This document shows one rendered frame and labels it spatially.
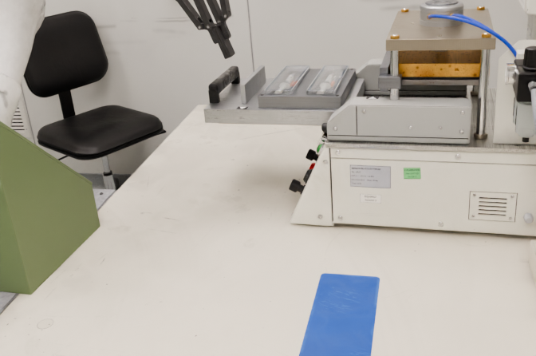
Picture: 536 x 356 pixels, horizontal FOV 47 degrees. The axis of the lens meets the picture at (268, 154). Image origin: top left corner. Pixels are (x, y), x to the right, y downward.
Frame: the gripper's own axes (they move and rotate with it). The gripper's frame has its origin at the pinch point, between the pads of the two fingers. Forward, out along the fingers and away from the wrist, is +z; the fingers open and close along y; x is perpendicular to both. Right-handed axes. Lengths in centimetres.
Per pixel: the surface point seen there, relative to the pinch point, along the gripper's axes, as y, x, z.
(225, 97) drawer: 3.5, 3.6, 10.7
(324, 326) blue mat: -15, 47, 41
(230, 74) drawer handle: 2.3, -1.3, 7.2
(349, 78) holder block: -21.5, -1.6, 17.0
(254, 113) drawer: -4.0, 11.1, 14.3
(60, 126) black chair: 127, -102, 16
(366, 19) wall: -6, -144, 27
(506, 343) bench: -39, 47, 50
